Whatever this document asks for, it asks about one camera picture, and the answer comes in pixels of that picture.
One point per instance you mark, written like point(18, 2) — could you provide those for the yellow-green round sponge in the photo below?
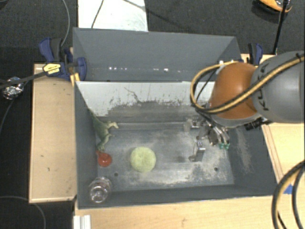
point(143, 159)

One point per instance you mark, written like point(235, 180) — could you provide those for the green toy dinosaur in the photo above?
point(103, 130)

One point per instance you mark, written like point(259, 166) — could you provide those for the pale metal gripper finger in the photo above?
point(190, 125)
point(199, 151)

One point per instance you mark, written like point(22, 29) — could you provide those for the red toy fruit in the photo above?
point(104, 159)

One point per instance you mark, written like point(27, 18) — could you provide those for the grey metal bin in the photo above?
point(166, 151)

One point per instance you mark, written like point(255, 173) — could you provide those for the black cylinder on white bracket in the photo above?
point(253, 125)

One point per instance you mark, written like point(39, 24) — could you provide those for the pale wood flat board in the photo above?
point(53, 137)

